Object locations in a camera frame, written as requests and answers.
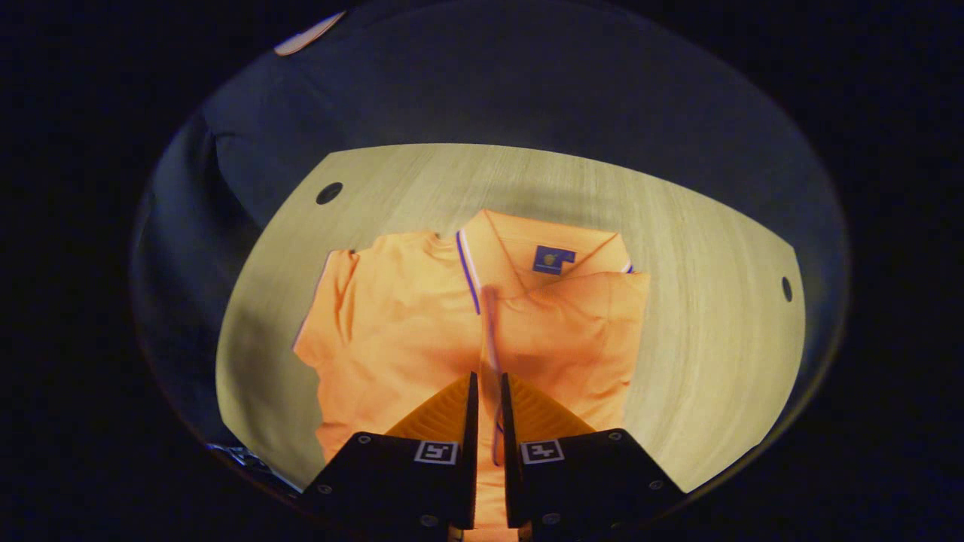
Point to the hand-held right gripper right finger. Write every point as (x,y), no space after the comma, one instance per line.
(508,421)

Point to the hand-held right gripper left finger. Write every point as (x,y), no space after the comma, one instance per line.
(471,421)

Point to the orange T-shirt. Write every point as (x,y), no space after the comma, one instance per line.
(407,339)

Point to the chrome metal frame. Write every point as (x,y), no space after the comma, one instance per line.
(248,458)

